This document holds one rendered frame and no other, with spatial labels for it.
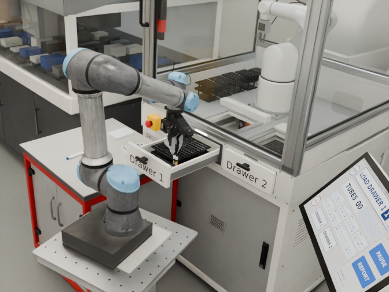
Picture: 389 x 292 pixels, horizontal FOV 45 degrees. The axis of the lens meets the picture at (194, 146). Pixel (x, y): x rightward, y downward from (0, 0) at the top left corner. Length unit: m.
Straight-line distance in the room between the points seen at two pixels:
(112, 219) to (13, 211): 1.74
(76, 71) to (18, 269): 1.62
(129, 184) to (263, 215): 0.76
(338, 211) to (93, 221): 0.89
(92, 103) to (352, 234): 0.93
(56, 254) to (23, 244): 1.31
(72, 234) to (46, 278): 1.10
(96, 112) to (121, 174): 0.24
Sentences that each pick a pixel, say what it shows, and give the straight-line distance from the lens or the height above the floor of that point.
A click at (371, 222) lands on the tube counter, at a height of 1.12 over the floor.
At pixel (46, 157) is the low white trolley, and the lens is 2.41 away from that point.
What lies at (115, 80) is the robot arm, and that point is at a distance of 1.49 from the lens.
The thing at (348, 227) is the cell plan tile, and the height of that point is 1.06.
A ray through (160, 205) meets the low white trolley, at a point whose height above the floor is 0.51.
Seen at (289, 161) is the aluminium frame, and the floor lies 1.00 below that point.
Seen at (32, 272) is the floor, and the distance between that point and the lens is 2.90.
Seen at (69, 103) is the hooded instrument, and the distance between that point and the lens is 2.74.
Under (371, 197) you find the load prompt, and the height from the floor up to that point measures 1.15.
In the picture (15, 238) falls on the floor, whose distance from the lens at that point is 3.15.
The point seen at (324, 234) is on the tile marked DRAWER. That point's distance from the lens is 1.57.
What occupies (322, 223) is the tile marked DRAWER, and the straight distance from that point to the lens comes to 1.61.
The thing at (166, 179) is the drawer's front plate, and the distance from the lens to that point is 2.00.
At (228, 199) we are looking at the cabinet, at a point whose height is 0.65.
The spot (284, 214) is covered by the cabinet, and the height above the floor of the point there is 0.75.
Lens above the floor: 1.90
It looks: 27 degrees down
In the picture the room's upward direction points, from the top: 4 degrees clockwise
